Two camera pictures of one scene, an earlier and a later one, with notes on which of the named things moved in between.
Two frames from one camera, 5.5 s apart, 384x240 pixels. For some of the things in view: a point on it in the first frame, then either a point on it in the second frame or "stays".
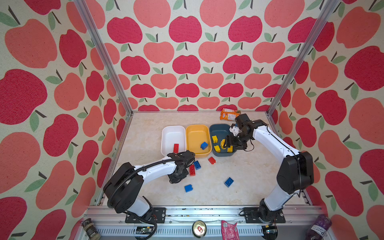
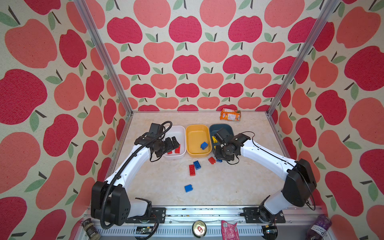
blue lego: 197,165 stays
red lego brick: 176,148 stays
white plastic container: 173,139 stays
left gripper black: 176,180 to 170,146
